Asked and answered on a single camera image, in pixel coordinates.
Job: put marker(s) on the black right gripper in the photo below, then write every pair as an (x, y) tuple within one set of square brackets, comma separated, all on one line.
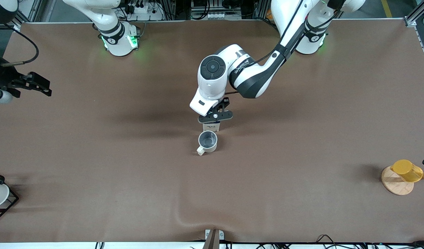
[(1, 76)]

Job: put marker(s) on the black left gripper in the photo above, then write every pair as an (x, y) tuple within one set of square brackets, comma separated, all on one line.
[(226, 102)]

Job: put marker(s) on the blue milk carton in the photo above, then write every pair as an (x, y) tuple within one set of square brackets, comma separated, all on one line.
[(212, 128)]

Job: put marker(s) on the beige mug with grey inside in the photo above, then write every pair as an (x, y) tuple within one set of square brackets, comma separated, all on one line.
[(208, 140)]

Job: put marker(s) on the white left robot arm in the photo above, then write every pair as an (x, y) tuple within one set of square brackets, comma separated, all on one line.
[(206, 90)]

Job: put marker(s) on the round wooden cup stand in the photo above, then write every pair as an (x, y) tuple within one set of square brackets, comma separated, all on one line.
[(396, 186)]

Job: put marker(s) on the yellow cup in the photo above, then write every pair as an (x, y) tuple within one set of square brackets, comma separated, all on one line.
[(407, 171)]

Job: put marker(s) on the white power strip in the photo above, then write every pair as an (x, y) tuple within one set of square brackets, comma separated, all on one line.
[(218, 16), (142, 9)]

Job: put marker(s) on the pile of orange buns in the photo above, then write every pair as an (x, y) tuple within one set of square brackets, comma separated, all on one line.
[(268, 14)]

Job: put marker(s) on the brown table cover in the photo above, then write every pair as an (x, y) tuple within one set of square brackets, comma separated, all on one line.
[(129, 173)]

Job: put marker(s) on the aluminium frame profile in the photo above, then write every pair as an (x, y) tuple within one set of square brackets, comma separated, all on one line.
[(417, 17), (25, 14)]

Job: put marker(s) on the small metal bracket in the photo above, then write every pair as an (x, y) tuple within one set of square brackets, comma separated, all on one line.
[(208, 234)]

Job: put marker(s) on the brown camera pole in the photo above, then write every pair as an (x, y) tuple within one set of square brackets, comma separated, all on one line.
[(212, 242)]

